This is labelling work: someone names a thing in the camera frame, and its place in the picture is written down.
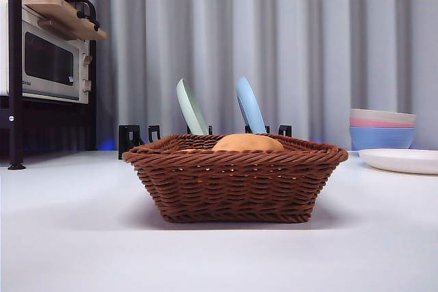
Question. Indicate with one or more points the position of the white plate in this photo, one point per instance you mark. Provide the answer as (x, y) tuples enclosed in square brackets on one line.
[(400, 161)]

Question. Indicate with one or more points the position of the pink bowl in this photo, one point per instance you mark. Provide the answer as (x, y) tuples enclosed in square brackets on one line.
[(376, 123)]

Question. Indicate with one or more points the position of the cream toaster oven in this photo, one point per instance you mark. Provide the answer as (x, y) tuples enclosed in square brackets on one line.
[(51, 63)]

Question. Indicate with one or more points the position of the black dish rack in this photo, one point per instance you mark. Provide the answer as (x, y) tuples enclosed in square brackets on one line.
[(128, 138)]

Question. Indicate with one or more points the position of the black metal shelf frame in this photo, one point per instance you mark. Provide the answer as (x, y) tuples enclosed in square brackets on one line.
[(15, 66)]

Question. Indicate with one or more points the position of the wooden cutting board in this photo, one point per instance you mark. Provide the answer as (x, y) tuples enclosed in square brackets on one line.
[(65, 18)]

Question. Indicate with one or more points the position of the grey curtain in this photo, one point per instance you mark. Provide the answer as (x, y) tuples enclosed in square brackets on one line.
[(308, 32)]

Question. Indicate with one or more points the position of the brown wicker basket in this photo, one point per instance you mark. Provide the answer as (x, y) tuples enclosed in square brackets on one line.
[(236, 186)]

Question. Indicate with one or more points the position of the blue bowl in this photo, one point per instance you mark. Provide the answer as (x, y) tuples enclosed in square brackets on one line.
[(383, 138)]

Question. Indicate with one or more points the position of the white box appliance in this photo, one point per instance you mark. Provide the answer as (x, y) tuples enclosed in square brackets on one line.
[(3, 49)]

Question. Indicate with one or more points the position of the pale green plate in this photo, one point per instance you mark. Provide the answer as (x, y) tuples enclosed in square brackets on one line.
[(191, 110)]

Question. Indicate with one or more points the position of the light blue plate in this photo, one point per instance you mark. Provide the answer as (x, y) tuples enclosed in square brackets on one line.
[(251, 107)]

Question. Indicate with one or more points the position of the tan potato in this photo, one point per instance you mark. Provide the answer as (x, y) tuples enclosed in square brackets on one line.
[(248, 143)]

